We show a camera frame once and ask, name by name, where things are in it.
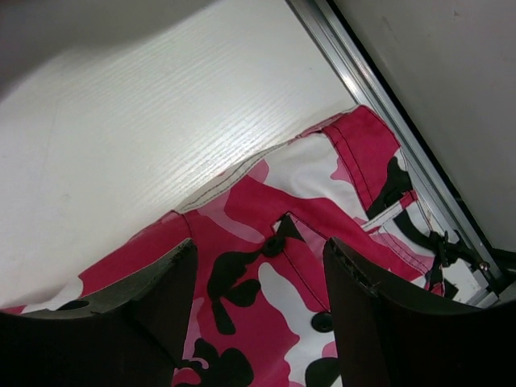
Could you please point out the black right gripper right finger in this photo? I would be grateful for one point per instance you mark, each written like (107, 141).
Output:
(389, 332)

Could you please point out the aluminium table frame rail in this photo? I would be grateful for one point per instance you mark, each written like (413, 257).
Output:
(356, 72)

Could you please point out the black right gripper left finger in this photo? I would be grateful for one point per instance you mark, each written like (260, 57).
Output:
(131, 333)

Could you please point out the pink camouflage trousers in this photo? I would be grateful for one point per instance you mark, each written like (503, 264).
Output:
(260, 314)

